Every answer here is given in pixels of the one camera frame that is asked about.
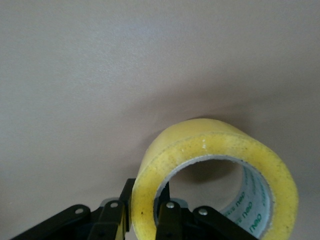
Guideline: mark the yellowish clear tape roll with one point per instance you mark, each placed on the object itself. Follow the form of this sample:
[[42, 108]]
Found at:
[[200, 147]]

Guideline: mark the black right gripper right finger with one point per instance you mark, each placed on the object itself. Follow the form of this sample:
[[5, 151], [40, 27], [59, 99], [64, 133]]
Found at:
[[175, 222]]

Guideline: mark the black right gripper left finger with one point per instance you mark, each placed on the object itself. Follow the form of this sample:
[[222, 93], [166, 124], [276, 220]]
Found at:
[[110, 220]]

